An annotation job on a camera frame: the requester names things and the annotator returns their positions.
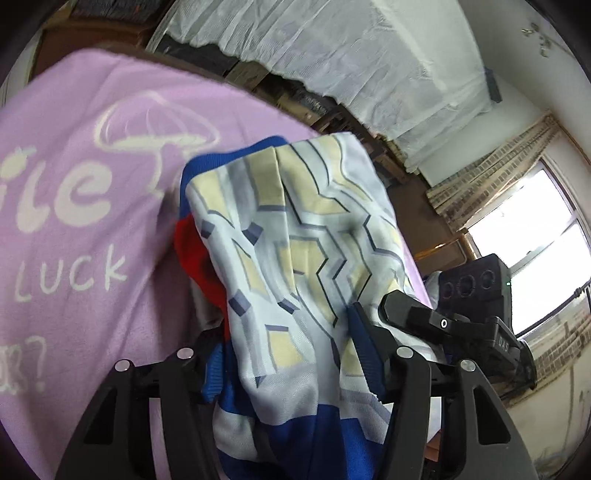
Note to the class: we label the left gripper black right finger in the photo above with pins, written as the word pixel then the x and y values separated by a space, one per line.
pixel 447 421

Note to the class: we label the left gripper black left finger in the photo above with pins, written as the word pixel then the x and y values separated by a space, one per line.
pixel 144 420

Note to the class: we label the blue patterned hooded jacket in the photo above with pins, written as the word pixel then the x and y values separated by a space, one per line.
pixel 282 238

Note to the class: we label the beige patterned window curtain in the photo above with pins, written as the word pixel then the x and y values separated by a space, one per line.
pixel 464 194

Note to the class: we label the white lace curtain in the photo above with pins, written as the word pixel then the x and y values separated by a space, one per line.
pixel 410 70

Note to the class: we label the purple smile blanket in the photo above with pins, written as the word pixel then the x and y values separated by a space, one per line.
pixel 92 154

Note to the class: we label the window with white frame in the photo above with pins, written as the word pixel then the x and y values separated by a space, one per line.
pixel 537 229

